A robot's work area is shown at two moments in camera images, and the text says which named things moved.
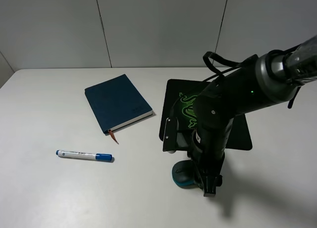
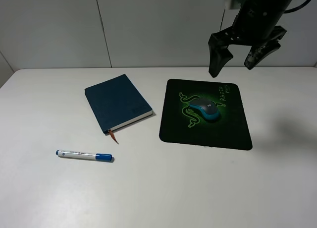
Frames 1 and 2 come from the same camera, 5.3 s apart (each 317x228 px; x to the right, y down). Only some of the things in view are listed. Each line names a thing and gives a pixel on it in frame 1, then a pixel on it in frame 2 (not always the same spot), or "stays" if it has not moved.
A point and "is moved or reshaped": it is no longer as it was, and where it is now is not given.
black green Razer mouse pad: (178, 102) stays
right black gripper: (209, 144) → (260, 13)
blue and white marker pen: (84, 155) stays
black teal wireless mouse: (185, 174) is moved or reshaped
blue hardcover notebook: (116, 102) stays
